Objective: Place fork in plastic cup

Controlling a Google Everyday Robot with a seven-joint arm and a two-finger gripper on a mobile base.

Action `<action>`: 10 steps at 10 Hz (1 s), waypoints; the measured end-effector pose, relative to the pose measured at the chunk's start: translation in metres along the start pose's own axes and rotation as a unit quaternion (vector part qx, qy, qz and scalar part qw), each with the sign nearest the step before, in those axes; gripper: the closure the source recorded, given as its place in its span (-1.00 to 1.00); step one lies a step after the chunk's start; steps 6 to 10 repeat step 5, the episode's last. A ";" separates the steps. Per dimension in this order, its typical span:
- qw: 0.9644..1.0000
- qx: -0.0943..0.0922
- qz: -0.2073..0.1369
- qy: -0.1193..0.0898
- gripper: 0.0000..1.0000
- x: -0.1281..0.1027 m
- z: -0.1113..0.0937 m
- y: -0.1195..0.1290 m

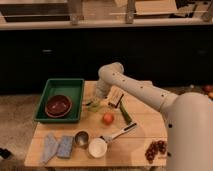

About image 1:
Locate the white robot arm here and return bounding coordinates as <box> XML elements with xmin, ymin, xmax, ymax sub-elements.
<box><xmin>95</xmin><ymin>62</ymin><xmax>213</xmax><ymax>171</ymax></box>

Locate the small metal cup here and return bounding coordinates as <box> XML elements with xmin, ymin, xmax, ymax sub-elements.
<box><xmin>74</xmin><ymin>131</ymin><xmax>89</xmax><ymax>148</ymax></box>

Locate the white measuring cup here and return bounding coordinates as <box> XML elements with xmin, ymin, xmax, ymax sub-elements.
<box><xmin>88</xmin><ymin>123</ymin><xmax>137</xmax><ymax>158</ymax></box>

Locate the wooden block with black edge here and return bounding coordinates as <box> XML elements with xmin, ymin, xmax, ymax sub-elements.
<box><xmin>108</xmin><ymin>88</ymin><xmax>124</xmax><ymax>108</ymax></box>

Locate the green chili pepper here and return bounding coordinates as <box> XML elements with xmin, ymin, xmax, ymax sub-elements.
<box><xmin>119</xmin><ymin>101</ymin><xmax>132</xmax><ymax>124</ymax></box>

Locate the orange tomato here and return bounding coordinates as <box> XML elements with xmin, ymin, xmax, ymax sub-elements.
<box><xmin>102</xmin><ymin>113</ymin><xmax>114</xmax><ymax>125</ymax></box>

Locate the green plastic tray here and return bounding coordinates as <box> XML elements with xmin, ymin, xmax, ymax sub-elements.
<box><xmin>34</xmin><ymin>78</ymin><xmax>84</xmax><ymax>123</ymax></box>

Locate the dark red bowl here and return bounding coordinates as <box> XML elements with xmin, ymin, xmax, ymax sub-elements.
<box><xmin>45</xmin><ymin>95</ymin><xmax>73</xmax><ymax>118</ymax></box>

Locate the blue sponge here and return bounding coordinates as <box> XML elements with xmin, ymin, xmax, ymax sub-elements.
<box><xmin>57</xmin><ymin>136</ymin><xmax>74</xmax><ymax>158</ymax></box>

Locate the grey blue cloth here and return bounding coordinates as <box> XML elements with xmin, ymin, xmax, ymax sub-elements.
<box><xmin>41</xmin><ymin>134</ymin><xmax>59</xmax><ymax>164</ymax></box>

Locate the red grape bunch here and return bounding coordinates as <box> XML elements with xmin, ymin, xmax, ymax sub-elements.
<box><xmin>145</xmin><ymin>140</ymin><xmax>167</xmax><ymax>164</ymax></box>

